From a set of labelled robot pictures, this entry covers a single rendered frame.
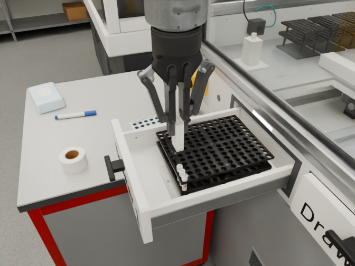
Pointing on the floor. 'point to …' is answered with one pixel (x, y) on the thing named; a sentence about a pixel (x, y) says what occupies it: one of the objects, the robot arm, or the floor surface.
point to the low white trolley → (97, 181)
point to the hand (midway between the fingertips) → (177, 133)
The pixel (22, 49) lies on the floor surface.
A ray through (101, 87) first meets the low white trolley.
